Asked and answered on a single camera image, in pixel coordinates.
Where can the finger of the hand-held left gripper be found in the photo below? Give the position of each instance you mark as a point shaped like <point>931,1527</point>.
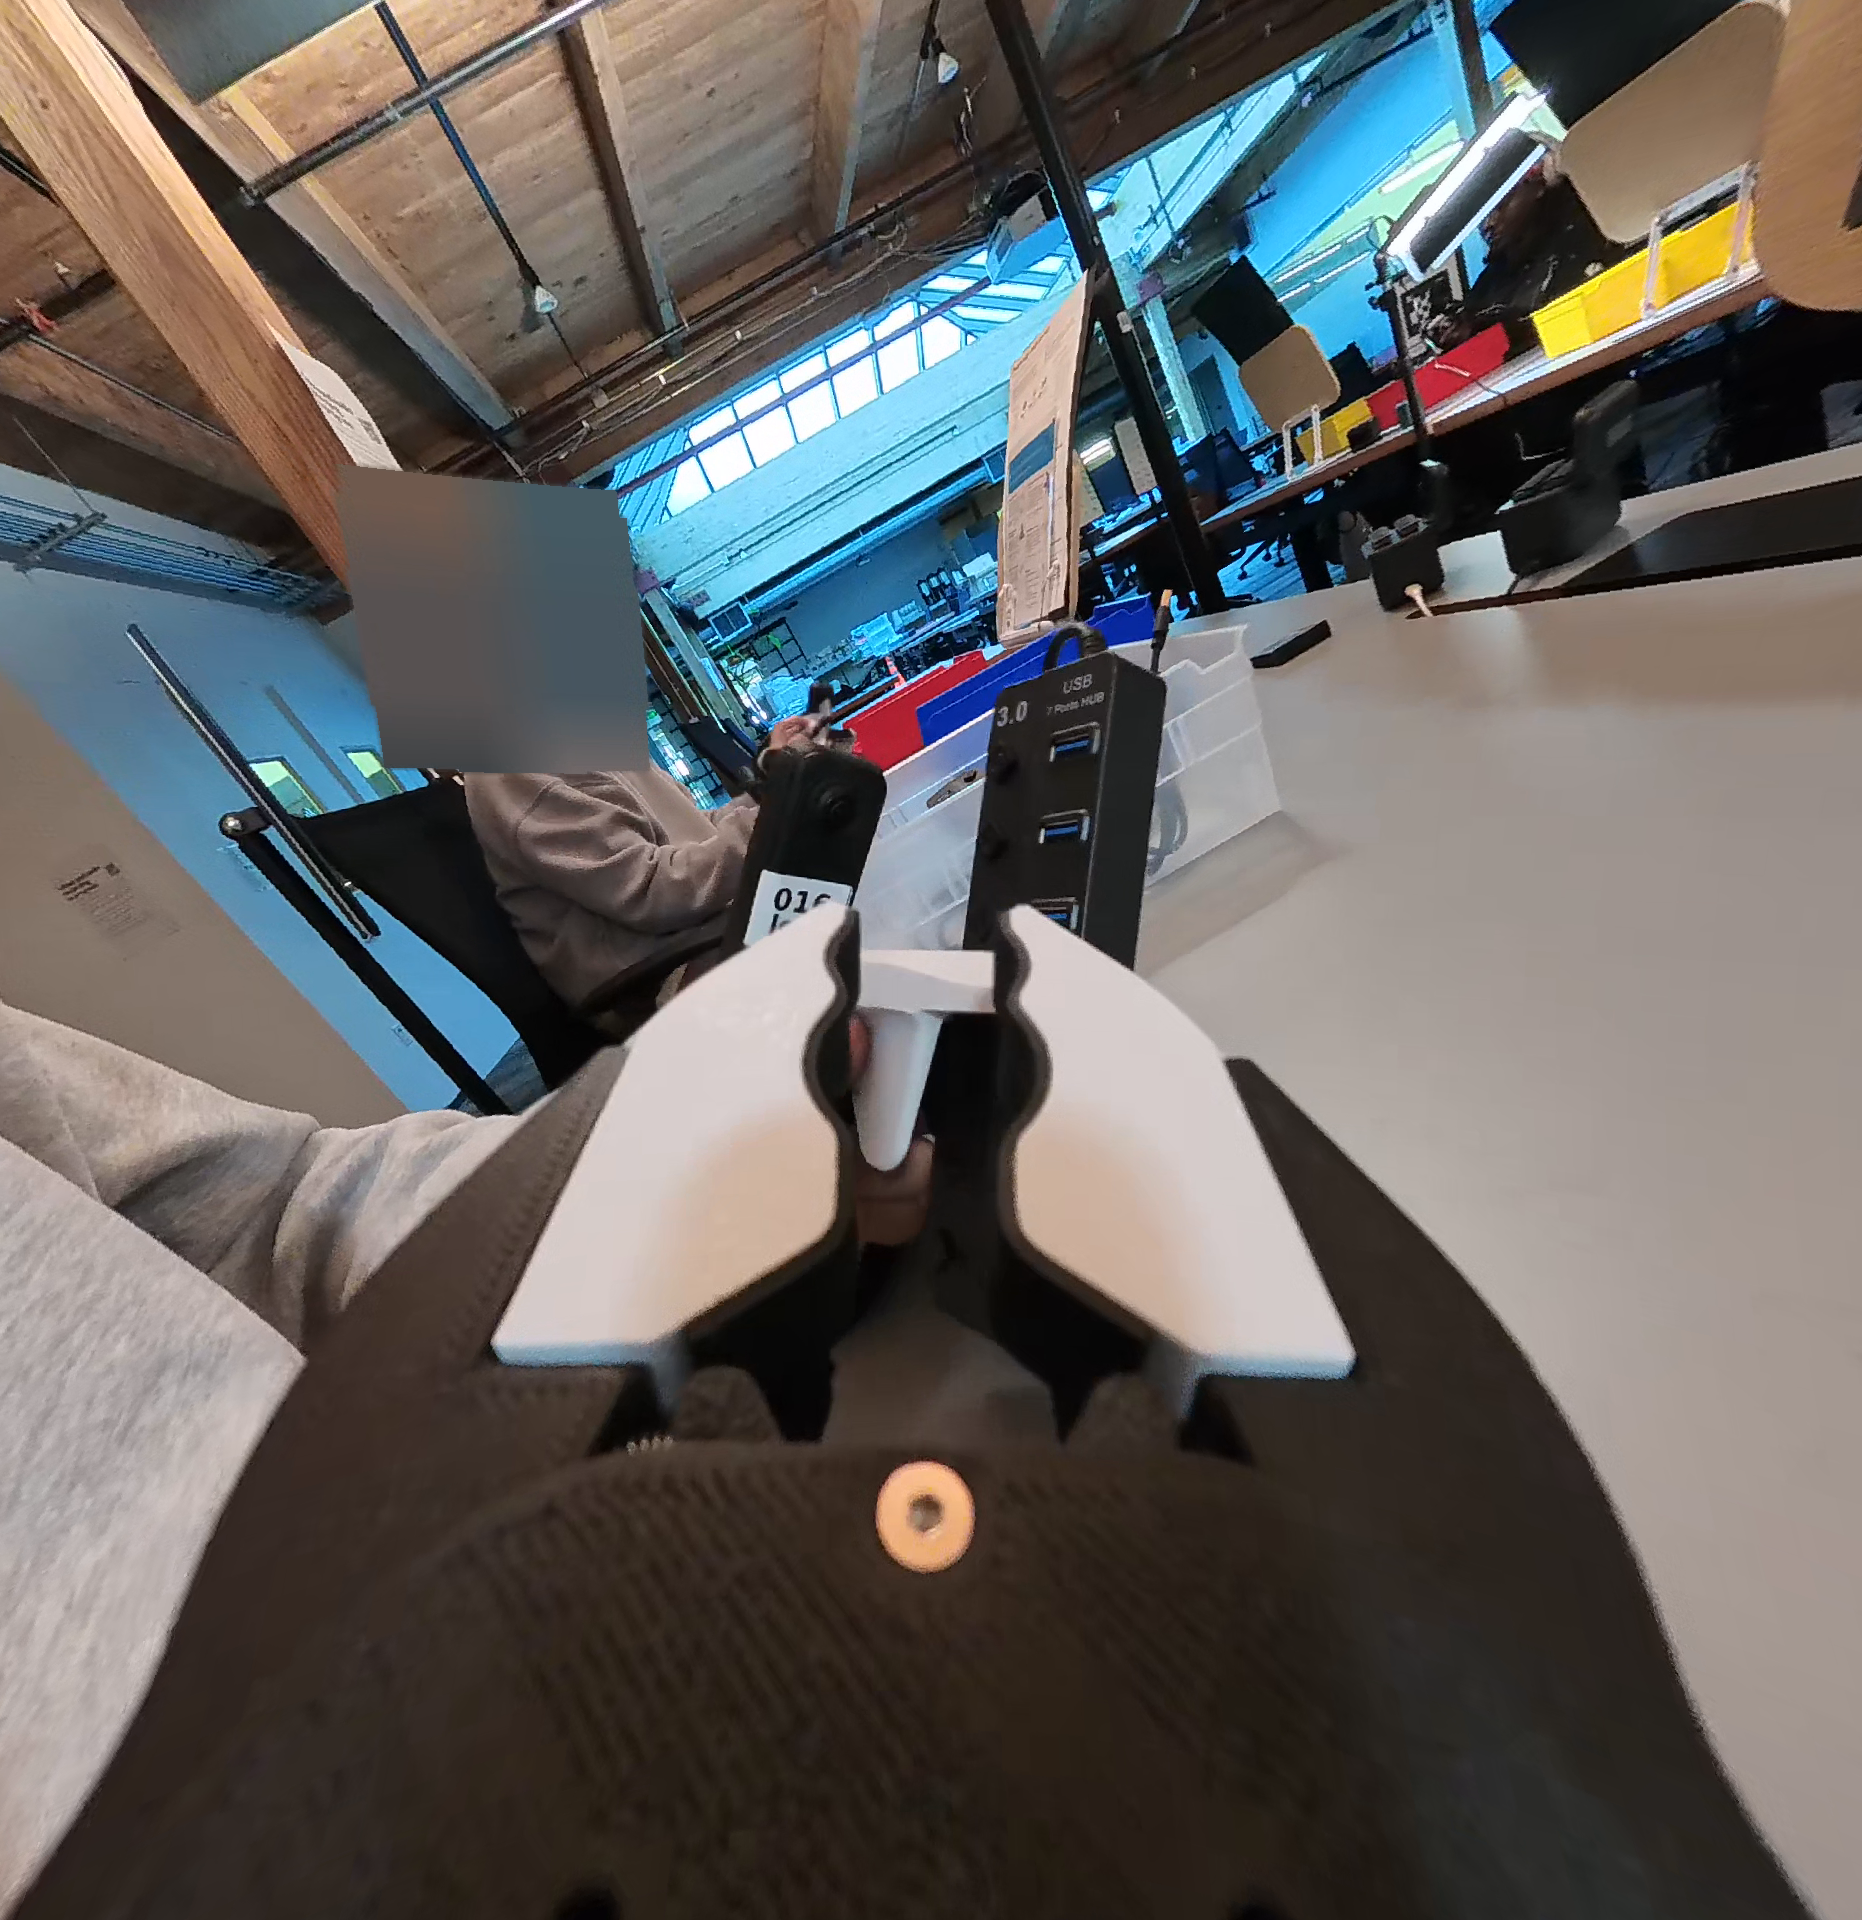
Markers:
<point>931,982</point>

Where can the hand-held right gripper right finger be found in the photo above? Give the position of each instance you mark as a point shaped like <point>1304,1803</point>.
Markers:
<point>1171,1186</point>

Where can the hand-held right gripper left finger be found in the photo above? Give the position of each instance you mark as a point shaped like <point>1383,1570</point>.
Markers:
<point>691,1186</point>

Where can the black usb hub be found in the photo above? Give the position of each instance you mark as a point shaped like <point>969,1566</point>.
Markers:
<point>1073,795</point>

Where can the clear plastic bin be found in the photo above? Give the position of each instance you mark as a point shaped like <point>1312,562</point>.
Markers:
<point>1201,751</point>

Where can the person's left forearm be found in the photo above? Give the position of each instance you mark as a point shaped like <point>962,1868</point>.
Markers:
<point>346,1186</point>

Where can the white desk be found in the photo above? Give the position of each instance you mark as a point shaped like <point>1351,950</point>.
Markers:
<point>1545,1052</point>

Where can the person's left hand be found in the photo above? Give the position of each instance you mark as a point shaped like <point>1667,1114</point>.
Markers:
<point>884,1200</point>

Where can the red plastic bin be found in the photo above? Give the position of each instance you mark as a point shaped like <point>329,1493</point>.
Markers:
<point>884,720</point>

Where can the blue plastic bin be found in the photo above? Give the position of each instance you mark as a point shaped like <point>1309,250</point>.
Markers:
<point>954,720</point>

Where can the black chair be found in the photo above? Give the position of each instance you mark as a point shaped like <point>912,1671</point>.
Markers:
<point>406,901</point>

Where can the cardboard sign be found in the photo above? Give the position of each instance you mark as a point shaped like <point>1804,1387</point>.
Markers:
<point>1043,449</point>

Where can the small black block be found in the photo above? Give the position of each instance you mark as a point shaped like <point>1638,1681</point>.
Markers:
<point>1291,644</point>

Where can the white partition board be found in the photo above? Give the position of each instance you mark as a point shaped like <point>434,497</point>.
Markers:
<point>194,1020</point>

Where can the pendant lamp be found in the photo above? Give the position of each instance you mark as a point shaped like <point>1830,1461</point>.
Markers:
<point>539,309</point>

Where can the black pole stand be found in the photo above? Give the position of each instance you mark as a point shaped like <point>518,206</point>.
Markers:
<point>1089,256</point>

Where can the white paper notice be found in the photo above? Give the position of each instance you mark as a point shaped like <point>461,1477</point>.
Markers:
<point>339,400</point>

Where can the small paper label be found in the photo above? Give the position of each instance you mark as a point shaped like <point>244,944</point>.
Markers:
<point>114,901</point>

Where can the black panel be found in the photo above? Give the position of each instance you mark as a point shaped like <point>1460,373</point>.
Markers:
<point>1246,299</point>

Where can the person's grey sweatshirt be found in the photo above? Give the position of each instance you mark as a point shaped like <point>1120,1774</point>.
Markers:
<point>91,1501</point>

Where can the small red bin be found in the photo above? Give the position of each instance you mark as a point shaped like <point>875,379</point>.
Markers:
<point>1448,375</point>

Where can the fiducial tag sign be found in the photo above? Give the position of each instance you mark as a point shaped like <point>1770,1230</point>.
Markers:
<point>1427,314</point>

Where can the black desktop device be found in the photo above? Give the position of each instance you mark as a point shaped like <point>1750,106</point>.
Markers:
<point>1569,497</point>

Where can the wooden workbench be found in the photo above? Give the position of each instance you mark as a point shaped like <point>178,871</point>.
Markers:
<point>1583,371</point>

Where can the led light panel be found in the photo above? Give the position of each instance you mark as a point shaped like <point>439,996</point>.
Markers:
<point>1465,181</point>

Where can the yellow plastic bin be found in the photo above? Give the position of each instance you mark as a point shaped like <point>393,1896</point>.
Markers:
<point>1621,299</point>

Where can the plywood instruction board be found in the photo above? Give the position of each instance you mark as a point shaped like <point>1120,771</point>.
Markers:
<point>1823,181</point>

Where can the black easel frame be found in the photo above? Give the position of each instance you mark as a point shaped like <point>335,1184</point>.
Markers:
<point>316,871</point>

